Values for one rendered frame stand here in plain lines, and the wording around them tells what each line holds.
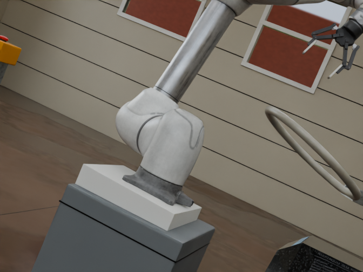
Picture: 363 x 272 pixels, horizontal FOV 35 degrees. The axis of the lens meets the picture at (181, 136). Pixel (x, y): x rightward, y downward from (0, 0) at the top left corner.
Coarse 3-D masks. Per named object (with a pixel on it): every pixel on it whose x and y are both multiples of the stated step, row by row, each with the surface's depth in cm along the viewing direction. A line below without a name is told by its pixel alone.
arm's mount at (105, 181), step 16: (80, 176) 174; (96, 176) 172; (112, 176) 175; (96, 192) 172; (112, 192) 171; (128, 192) 169; (144, 192) 175; (128, 208) 169; (144, 208) 168; (160, 208) 166; (176, 208) 174; (192, 208) 186; (160, 224) 166; (176, 224) 172
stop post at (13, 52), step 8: (0, 40) 233; (0, 48) 232; (8, 48) 235; (16, 48) 239; (0, 56) 233; (8, 56) 237; (16, 56) 241; (0, 64) 238; (0, 72) 240; (0, 80) 242
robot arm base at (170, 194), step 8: (128, 176) 178; (136, 176) 180; (144, 176) 178; (152, 176) 177; (136, 184) 177; (144, 184) 177; (152, 184) 177; (160, 184) 177; (168, 184) 177; (152, 192) 176; (160, 192) 176; (168, 192) 178; (176, 192) 180; (168, 200) 174; (176, 200) 180; (184, 200) 181; (192, 200) 181
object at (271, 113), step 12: (276, 108) 211; (276, 120) 233; (288, 120) 202; (300, 132) 199; (312, 144) 197; (300, 156) 243; (324, 156) 196; (336, 168) 196; (336, 180) 233; (348, 180) 199; (348, 192) 222; (360, 192) 207
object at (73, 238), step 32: (64, 192) 172; (64, 224) 171; (96, 224) 168; (128, 224) 165; (192, 224) 188; (64, 256) 171; (96, 256) 168; (128, 256) 165; (160, 256) 162; (192, 256) 180
